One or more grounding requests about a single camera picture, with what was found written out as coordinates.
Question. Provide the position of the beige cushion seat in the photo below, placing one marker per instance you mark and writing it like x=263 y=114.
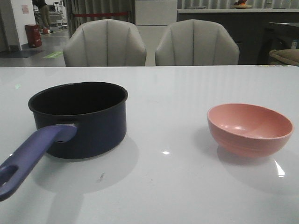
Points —
x=286 y=56

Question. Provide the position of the left grey upholstered chair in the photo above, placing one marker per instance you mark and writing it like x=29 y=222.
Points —
x=105 y=43

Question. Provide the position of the grey upholstered chair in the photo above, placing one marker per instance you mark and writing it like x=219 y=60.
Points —
x=105 y=43
x=196 y=43

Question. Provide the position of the red barrier belt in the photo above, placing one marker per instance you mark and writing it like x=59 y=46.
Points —
x=102 y=15

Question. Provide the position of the pink bowl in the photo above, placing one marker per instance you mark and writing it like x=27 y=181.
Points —
x=249 y=130

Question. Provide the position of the dark blue saucepan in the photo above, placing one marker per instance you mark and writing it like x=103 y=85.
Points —
x=73 y=121

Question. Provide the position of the red box on floor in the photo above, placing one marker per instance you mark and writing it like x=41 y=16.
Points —
x=33 y=35

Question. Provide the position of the white cabinet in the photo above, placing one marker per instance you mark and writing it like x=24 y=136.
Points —
x=151 y=19

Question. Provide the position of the right grey upholstered chair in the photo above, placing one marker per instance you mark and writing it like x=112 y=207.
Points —
x=196 y=43

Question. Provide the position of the person in background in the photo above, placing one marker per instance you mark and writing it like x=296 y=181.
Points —
x=44 y=12

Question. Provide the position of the dark counter unit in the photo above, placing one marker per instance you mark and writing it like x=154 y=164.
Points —
x=254 y=30

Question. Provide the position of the fruit plate on counter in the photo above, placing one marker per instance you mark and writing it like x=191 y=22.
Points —
x=241 y=4

